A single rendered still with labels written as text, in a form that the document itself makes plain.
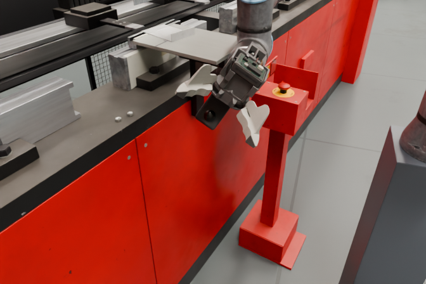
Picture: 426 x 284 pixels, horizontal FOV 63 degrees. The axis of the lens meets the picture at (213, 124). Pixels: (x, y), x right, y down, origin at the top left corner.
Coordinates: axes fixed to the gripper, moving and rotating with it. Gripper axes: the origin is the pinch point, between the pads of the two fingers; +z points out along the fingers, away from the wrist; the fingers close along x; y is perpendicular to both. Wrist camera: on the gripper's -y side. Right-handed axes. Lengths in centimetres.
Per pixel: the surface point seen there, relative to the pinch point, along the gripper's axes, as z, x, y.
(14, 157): 4.4, -26.2, -29.3
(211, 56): -31.5, -7.0, -6.2
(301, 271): -52, 74, -74
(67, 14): -47, -51, -31
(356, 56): -245, 85, -38
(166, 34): -42.7, -20.8, -14.4
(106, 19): -50, -40, -26
